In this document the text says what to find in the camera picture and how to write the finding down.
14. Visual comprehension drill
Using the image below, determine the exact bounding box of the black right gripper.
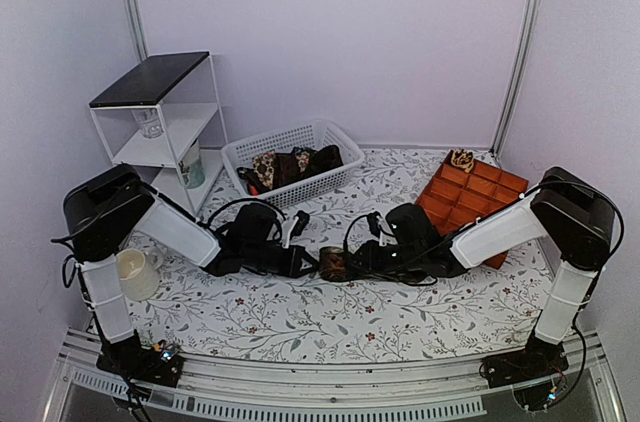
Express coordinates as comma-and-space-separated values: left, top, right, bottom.
346, 238, 424, 279

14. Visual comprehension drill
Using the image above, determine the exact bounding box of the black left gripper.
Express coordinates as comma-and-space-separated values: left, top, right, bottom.
244, 243, 322, 279

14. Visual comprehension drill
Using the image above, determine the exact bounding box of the green brown patterned tie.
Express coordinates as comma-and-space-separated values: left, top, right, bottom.
318, 246, 351, 282

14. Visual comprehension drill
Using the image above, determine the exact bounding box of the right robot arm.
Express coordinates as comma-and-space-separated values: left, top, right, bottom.
344, 167, 625, 378

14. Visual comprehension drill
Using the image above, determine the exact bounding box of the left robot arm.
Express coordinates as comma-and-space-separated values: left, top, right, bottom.
53, 164, 319, 376

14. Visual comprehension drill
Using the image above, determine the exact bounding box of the dark red patterned tie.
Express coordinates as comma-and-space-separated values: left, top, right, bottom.
273, 153, 301, 189

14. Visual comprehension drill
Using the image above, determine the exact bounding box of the white plastic basket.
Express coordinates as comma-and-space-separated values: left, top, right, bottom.
221, 119, 364, 208

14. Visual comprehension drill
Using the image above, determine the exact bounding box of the orange compartment tray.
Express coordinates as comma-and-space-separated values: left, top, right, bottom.
414, 156, 530, 271

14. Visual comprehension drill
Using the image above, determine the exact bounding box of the cream paisley tie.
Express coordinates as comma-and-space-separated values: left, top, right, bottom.
252, 151, 277, 190

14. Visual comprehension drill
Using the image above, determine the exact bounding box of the black shiny tie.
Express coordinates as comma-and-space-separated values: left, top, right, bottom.
302, 145, 343, 178

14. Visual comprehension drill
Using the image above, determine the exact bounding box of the rolled beige patterned tie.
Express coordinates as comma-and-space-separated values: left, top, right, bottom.
449, 149, 475, 174

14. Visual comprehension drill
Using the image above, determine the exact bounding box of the cream ceramic mug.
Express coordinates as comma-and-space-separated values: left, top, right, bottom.
117, 248, 164, 302

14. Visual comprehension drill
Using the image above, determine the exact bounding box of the white shelf with black top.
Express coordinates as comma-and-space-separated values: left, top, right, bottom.
89, 51, 229, 215

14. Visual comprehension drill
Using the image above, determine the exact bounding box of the clear drinking glass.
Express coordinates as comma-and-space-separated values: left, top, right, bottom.
132, 108, 164, 139

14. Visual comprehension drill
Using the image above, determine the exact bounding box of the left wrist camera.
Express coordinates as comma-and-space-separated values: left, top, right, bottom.
281, 210, 310, 249

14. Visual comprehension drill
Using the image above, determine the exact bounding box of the metal front rail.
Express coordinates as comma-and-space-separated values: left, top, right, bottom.
43, 330, 629, 421

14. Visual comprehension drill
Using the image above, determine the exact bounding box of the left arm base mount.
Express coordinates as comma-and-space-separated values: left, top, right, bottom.
96, 336, 184, 388

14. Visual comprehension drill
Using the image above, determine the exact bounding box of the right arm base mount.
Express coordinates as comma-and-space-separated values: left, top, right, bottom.
478, 337, 587, 413

